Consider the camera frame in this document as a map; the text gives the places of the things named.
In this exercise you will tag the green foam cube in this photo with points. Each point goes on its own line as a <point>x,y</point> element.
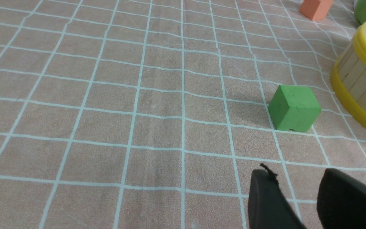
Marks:
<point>294,108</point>

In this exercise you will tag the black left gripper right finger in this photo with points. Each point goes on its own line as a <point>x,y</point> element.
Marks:
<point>341,201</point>

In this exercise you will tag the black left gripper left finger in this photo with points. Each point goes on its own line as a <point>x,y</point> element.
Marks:
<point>267,206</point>

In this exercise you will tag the orange foam cube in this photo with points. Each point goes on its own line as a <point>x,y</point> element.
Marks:
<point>315,10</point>

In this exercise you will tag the pink checkered tablecloth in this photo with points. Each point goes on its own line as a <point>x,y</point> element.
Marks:
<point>152,114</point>

